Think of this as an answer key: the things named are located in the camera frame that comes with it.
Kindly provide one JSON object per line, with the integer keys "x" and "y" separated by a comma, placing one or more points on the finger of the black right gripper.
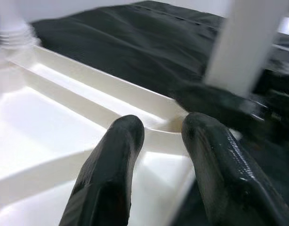
{"x": 210, "y": 101}

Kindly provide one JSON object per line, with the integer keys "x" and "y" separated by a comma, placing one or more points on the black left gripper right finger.
{"x": 229, "y": 176}

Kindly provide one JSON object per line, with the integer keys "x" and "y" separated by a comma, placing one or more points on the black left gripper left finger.
{"x": 111, "y": 176}

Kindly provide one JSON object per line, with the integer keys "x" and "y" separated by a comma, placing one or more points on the white plastic table leg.
{"x": 243, "y": 47}
{"x": 15, "y": 37}

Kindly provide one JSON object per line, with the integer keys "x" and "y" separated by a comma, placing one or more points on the white plastic table top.
{"x": 41, "y": 117}

